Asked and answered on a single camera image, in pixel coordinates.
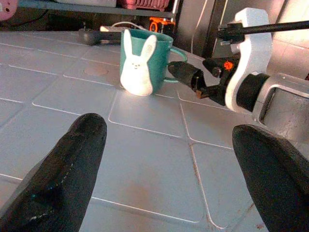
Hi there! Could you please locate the dark grey flat device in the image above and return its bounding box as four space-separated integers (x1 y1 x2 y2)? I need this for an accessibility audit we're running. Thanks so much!
78 29 122 46

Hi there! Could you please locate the grey shelf board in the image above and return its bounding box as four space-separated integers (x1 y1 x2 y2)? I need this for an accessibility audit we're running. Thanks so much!
18 0 180 19

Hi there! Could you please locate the pink round object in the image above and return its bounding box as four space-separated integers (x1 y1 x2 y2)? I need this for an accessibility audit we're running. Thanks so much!
0 0 19 22

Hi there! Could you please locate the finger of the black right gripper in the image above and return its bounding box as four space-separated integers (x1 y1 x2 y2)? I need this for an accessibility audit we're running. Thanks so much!
168 61 205 89
202 58 224 78

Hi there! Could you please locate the orange and black device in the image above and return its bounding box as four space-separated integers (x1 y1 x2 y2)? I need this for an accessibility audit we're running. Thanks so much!
149 16 176 32

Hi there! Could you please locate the thin white hanging cable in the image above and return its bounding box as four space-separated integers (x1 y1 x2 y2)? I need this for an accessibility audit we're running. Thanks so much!
190 0 210 54

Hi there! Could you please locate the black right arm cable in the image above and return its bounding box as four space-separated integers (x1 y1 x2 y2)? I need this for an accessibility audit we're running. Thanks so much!
216 20 309 46

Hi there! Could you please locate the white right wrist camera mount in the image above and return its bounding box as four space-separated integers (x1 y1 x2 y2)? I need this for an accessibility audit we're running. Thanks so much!
224 7 273 114

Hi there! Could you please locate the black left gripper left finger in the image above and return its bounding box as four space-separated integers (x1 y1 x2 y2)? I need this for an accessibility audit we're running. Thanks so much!
0 113 108 232

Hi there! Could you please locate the maroon basket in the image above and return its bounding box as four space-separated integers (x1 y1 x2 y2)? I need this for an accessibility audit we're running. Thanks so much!
116 0 171 12

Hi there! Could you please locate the teal mug with white bunny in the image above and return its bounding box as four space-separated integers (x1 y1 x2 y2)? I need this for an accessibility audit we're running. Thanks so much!
119 28 188 97

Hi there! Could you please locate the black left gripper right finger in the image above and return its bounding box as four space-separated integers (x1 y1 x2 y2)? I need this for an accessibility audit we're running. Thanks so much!
232 124 309 232

